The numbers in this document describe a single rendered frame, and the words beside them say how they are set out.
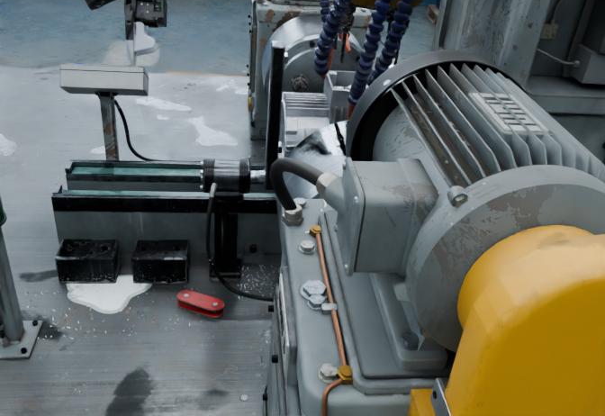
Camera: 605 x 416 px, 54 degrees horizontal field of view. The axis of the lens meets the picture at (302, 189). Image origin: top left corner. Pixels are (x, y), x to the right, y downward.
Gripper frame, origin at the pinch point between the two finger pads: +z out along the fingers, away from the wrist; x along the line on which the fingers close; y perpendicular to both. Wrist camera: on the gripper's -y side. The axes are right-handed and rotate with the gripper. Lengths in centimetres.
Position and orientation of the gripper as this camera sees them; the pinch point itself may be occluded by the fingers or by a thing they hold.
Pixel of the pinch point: (130, 60)
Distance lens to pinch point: 134.6
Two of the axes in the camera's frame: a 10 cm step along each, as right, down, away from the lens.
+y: 9.9, 0.2, 1.2
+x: -1.2, 0.2, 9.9
